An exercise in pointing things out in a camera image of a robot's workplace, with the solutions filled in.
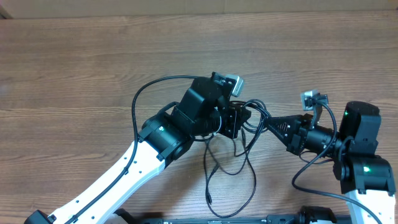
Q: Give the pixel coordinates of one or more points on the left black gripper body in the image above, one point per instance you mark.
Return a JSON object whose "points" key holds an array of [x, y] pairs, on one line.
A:
{"points": [[229, 121]]}

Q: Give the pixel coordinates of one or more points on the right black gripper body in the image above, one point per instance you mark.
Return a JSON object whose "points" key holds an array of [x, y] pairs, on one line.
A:
{"points": [[299, 139]]}

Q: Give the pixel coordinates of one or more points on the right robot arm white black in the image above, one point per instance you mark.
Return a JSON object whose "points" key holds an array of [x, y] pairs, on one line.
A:
{"points": [[366, 179]]}

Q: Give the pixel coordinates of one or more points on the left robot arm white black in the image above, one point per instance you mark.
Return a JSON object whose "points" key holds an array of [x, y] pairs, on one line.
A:
{"points": [[205, 110]]}

